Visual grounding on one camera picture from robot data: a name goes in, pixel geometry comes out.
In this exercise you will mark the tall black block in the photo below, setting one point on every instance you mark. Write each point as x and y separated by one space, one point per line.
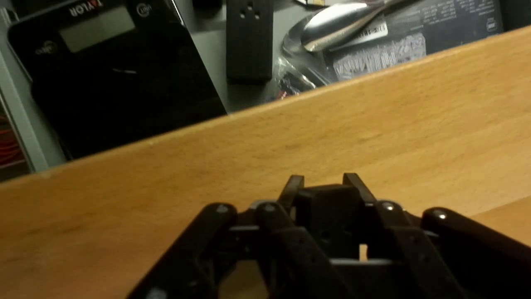
249 41

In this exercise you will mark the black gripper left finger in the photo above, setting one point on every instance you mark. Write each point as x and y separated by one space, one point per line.
291 262

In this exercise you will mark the grey metal drawer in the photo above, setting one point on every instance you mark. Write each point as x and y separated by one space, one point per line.
312 44

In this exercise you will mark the black digital scale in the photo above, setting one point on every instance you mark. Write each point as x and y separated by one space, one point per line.
113 72

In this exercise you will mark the small black cube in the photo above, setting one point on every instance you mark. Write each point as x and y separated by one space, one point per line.
329 215

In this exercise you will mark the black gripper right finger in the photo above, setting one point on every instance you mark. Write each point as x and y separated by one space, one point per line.
442 253

